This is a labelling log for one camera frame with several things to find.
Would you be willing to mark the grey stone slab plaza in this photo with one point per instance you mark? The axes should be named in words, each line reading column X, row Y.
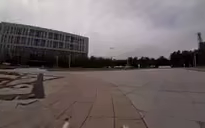
column 130, row 86

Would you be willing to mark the row of dark trees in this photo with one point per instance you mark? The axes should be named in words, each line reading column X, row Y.
column 146, row 61

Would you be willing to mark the robot's own part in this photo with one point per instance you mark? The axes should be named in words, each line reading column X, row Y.
column 66, row 124
column 125, row 126

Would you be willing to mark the long pale many-windowed building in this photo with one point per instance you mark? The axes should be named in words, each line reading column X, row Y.
column 33, row 41

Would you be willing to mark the pale pole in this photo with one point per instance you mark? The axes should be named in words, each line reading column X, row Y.
column 194, row 60

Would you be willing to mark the crane tower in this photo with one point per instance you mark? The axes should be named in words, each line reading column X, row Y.
column 199, row 37

